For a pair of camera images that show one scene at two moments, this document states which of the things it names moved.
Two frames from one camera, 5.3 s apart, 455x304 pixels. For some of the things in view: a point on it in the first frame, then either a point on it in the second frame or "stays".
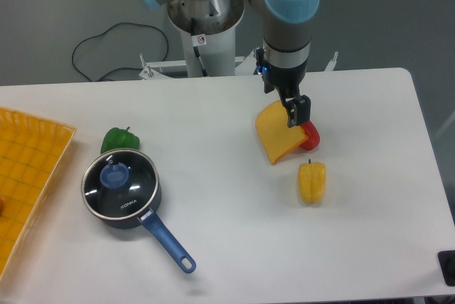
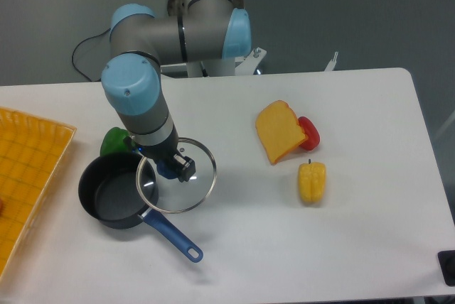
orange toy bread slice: x=272 y=126 stays
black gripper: x=287 y=80 -> x=166 y=151
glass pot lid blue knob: x=114 y=175 -> x=172 y=195
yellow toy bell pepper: x=312 y=180 stays
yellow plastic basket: x=33 y=154 stays
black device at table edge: x=446 y=261 stays
